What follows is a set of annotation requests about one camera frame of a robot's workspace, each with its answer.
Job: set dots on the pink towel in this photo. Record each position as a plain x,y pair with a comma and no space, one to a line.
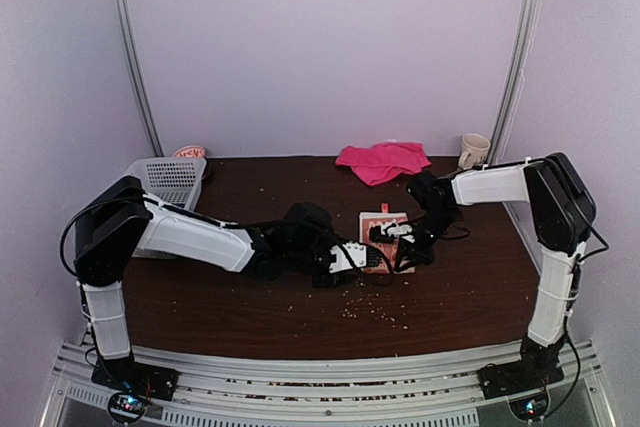
383,162

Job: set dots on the beige printed mug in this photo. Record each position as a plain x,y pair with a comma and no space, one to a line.
474,151

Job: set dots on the white plastic basket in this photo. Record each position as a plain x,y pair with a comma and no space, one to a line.
176,181

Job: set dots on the orange bunny towel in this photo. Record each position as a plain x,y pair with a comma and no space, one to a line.
388,246

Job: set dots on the red white bowl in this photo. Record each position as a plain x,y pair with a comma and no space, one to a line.
190,151

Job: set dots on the aluminium post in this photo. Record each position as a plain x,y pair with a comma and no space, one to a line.
136,78
524,35

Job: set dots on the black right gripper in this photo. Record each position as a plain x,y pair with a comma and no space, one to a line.
415,254

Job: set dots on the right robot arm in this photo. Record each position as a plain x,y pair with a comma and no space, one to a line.
563,213

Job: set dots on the right aluminium post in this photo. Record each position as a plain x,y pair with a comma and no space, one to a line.
524,35

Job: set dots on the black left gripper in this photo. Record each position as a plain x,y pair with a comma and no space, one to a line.
321,283

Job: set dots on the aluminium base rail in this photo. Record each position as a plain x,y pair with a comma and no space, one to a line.
439,389

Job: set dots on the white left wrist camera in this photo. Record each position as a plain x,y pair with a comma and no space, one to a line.
356,256

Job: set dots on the left aluminium post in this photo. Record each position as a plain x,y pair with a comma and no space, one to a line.
136,78

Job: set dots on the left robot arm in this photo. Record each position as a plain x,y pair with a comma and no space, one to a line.
127,222

